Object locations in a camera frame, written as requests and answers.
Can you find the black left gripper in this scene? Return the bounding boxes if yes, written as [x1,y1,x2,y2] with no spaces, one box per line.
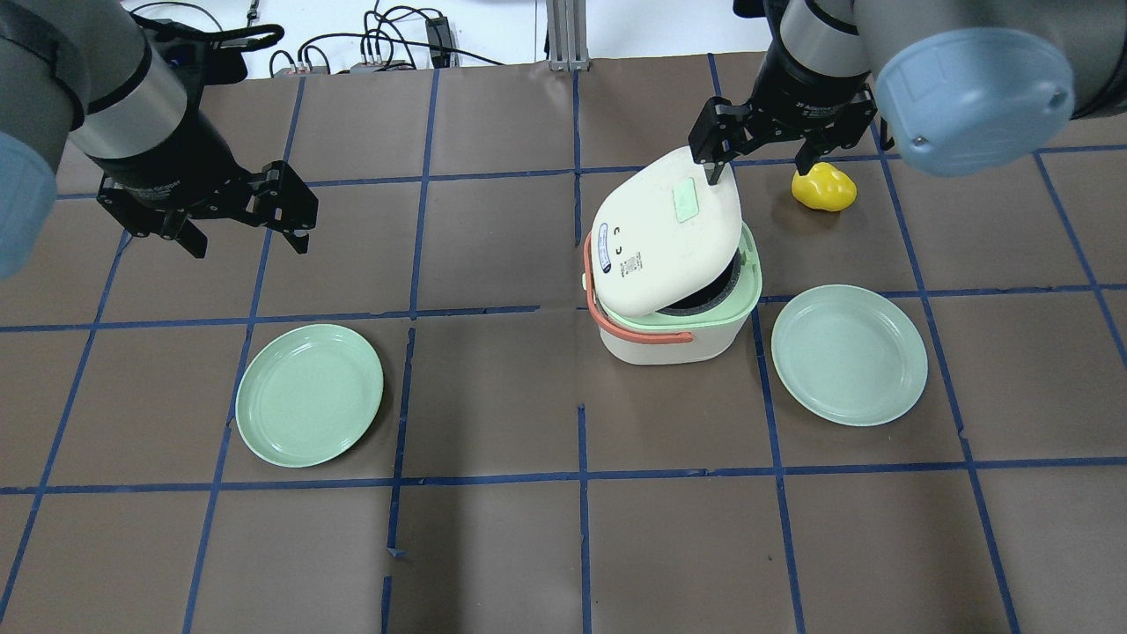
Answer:
[97,106,319,258]

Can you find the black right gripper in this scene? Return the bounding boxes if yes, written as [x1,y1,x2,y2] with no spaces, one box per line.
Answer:
[687,48,878,186]

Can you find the cream rice cooker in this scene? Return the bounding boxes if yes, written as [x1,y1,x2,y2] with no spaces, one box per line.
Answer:
[582,148,763,365]

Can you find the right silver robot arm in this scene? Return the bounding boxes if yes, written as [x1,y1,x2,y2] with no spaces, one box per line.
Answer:
[687,1,1126,184]

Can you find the green plate near left arm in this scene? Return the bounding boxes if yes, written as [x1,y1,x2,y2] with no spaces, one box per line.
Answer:
[234,324,384,468]

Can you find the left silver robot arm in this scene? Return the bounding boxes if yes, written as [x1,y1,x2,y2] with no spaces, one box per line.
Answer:
[1,1,319,277]

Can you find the green plate near right arm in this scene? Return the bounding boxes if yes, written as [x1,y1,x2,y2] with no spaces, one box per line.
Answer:
[771,284,929,428]

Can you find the yellow toy lemon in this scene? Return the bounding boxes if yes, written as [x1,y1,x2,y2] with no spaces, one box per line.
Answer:
[792,162,858,212]

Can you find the brown grid table mat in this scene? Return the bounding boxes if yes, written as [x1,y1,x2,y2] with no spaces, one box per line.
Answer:
[1,54,1124,633]

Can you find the aluminium frame post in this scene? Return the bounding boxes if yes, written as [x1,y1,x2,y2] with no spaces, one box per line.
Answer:
[544,0,591,72]

